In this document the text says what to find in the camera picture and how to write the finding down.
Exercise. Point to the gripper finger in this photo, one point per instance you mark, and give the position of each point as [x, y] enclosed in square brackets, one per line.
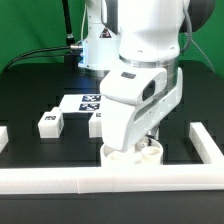
[154, 133]

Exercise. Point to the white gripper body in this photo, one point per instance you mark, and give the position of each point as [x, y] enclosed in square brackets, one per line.
[133, 102]

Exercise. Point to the white round stool seat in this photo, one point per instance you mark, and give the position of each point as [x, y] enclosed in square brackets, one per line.
[146, 152]

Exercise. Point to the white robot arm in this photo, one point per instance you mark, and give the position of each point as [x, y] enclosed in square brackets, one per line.
[136, 43]

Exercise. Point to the white U-shaped fence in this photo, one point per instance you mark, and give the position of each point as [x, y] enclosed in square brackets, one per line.
[208, 175]

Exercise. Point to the white marker sheet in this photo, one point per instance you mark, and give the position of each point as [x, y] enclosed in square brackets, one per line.
[80, 103]

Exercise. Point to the black vertical pole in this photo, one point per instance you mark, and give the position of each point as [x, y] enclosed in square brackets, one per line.
[68, 59]

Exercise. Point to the white block left edge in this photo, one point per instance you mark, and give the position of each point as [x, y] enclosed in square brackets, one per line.
[3, 137]

